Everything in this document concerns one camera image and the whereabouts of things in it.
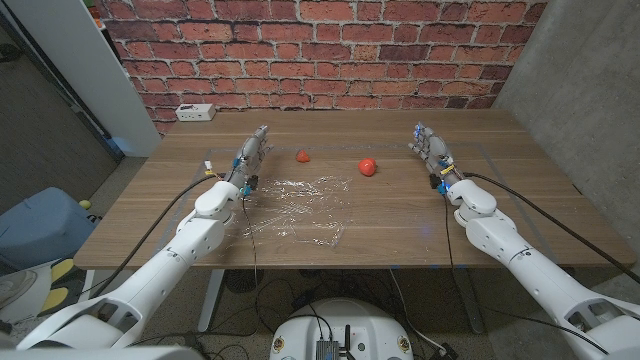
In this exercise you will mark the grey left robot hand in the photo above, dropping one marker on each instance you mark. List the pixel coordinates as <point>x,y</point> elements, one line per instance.
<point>250,160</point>

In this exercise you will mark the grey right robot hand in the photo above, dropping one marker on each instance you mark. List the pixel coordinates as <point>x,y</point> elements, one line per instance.
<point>435,152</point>

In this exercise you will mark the small orange strawberry ball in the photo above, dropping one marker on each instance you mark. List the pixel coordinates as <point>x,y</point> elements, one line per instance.
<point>302,156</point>

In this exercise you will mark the clear plastic wrap sheet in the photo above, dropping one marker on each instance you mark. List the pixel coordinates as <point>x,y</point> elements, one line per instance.
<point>300,210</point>

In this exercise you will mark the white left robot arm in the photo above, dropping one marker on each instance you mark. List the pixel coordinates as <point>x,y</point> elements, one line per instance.
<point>150,280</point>

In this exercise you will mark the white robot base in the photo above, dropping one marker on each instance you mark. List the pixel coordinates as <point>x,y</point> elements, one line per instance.
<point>370,325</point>

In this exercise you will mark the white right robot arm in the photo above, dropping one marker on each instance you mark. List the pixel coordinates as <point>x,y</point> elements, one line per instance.
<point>540,280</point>

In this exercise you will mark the red ball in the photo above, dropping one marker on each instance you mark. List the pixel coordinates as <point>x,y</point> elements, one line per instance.
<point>367,167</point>

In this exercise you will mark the yellow-green tennis ball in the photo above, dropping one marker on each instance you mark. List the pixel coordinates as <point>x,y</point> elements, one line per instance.
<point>85,204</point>

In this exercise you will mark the white power strip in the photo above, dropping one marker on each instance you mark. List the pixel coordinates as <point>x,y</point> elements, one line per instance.
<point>195,112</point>

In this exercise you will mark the black round floor fan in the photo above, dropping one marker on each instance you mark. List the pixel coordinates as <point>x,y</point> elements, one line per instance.
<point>243,281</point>

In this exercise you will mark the red brick print backdrop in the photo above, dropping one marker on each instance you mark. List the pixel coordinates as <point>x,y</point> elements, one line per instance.
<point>320,55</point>

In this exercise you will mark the white table leg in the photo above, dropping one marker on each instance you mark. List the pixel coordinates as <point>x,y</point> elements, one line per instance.
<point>210,305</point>

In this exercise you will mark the grey table leg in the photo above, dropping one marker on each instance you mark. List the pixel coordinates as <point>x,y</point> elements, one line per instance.
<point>472,310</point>

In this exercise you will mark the white partition panel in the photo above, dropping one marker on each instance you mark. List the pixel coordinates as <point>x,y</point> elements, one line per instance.
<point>85,65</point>

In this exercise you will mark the grey electronics box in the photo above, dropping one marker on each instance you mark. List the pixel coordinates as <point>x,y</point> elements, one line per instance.
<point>327,350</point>

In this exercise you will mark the blue plastic bin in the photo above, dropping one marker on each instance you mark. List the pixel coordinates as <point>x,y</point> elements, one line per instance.
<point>40,225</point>

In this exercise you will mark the yellow and black floor item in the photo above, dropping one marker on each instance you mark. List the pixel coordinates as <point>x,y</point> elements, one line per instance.
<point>60,285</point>

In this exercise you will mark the white robot torso edge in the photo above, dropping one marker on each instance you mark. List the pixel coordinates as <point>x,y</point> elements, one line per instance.
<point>100,353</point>

